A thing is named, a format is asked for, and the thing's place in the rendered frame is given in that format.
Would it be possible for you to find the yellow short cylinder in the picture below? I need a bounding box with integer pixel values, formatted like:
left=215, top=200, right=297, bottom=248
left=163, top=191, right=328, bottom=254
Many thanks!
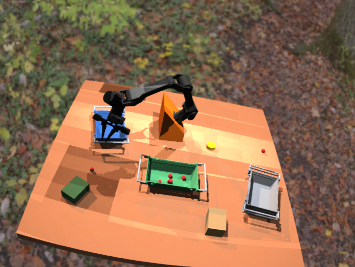
left=206, top=142, right=216, bottom=151

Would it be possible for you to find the green box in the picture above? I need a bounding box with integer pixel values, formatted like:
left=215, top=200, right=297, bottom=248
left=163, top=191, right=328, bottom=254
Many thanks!
left=61, top=176, right=90, bottom=204

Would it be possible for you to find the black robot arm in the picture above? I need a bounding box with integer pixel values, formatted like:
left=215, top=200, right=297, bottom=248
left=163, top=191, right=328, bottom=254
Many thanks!
left=103, top=74, right=199, bottom=125

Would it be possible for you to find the blue plastic tray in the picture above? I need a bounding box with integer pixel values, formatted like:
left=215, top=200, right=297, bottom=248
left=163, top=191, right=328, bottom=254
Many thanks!
left=94, top=106, right=129, bottom=144

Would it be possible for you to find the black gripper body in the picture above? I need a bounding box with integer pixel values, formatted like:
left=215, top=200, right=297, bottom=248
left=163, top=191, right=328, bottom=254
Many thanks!
left=92, top=108, right=130, bottom=135

